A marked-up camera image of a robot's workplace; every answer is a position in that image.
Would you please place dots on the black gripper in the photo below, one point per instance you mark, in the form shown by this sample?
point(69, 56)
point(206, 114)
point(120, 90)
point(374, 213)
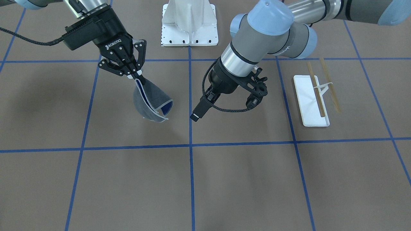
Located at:
point(223, 78)
point(113, 39)

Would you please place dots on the grey blue towel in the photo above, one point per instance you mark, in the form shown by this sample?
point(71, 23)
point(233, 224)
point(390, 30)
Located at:
point(151, 102)

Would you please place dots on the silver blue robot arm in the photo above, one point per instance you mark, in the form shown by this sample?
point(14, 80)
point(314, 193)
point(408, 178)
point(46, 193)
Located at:
point(272, 27)
point(81, 9)

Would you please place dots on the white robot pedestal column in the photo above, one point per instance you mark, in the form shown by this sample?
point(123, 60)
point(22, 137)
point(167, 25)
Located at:
point(189, 23)

